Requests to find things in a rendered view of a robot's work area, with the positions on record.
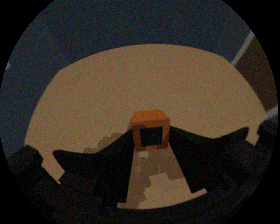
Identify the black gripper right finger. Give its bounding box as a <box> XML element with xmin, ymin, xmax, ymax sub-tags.
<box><xmin>169</xmin><ymin>126</ymin><xmax>249</xmax><ymax>194</ymax></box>

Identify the orange-brown block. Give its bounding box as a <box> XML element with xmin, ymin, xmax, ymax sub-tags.
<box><xmin>131</xmin><ymin>109</ymin><xmax>170</xmax><ymax>152</ymax></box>

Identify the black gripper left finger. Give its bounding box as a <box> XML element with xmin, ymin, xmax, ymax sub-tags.
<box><xmin>52</xmin><ymin>128</ymin><xmax>135</xmax><ymax>203</ymax></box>

